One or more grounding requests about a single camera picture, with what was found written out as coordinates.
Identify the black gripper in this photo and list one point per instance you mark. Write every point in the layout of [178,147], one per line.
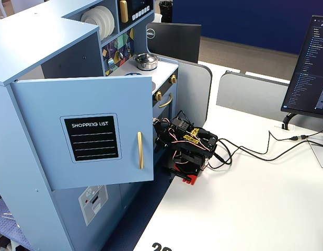
[159,129]

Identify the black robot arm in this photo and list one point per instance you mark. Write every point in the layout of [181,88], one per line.
[193,154]

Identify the blue shopping list cabinet door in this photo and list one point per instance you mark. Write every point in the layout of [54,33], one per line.
[46,157]

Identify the blue oven door with window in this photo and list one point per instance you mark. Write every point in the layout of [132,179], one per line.
[161,112]

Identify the red table clamp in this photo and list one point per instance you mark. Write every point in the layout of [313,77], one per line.
[190,180]

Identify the gold stove knob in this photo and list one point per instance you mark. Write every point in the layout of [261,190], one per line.
[158,96]
[173,79]

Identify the grey desk divider panel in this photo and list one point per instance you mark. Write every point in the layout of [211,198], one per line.
[195,89]
[250,94]

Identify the steel toy pot with lid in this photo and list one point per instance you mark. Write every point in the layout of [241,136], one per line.
[145,62]

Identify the steel slotted toy spatula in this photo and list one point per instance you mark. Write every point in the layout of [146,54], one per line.
[111,63]

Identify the steel toy ladle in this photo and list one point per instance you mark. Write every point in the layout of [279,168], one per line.
[120,55]

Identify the hanging metal whisk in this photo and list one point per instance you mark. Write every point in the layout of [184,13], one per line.
[128,48]

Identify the black Dell monitor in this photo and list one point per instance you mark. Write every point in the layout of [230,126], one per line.
[174,41]

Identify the blue door with dispenser print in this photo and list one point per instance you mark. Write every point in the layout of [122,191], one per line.
[72,222]

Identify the white toy plate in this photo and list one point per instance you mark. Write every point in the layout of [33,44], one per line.
[89,24]
[104,21]
[112,22]

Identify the black trash can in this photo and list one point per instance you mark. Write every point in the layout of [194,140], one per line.
[166,11]

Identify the black toy microwave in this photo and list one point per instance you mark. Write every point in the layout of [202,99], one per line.
[140,8]

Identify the blue wooden toy kitchen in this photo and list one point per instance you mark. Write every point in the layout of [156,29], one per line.
[33,47]

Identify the blue studded floor mat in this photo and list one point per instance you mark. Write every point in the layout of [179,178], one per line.
[10,201]

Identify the grey flat monitor base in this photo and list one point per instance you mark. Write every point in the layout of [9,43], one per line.
[321,153]

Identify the monitor showing code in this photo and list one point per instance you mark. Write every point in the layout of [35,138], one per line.
[307,65]

